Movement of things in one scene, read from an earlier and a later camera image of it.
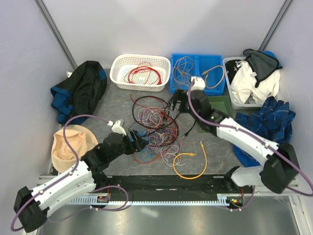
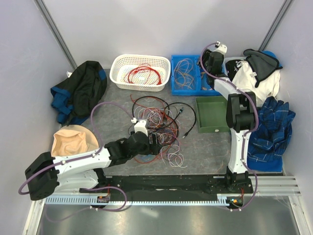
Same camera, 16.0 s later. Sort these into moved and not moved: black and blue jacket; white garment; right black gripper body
Moved: right black gripper body
Not moved: white garment; black and blue jacket
